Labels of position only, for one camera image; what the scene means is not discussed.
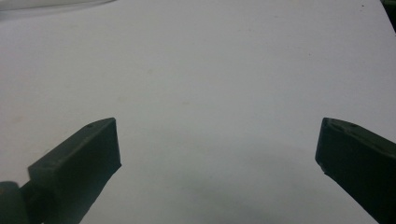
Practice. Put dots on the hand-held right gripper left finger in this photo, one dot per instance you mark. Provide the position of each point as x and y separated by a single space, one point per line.
77 168

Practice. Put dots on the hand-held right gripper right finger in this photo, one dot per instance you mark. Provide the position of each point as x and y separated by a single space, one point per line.
361 161

